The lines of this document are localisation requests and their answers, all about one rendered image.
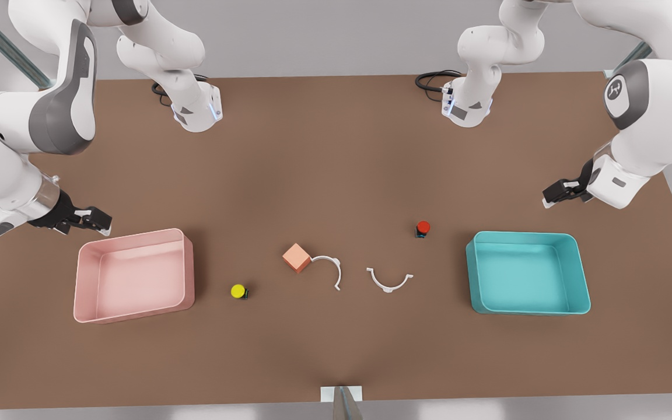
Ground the blue storage box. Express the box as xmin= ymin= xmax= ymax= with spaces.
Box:
xmin=465 ymin=231 xmax=592 ymax=316

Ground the pink storage box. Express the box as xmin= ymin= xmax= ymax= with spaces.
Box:
xmin=73 ymin=228 xmax=195 ymax=324

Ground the white curved clip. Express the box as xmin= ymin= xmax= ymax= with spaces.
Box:
xmin=310 ymin=255 xmax=342 ymax=291
xmin=366 ymin=267 xmax=414 ymax=293

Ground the orange cube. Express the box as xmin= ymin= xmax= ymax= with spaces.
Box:
xmin=282 ymin=243 xmax=313 ymax=274

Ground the black cable loop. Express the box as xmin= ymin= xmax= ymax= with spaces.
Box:
xmin=151 ymin=74 xmax=209 ymax=107
xmin=415 ymin=70 xmax=464 ymax=103

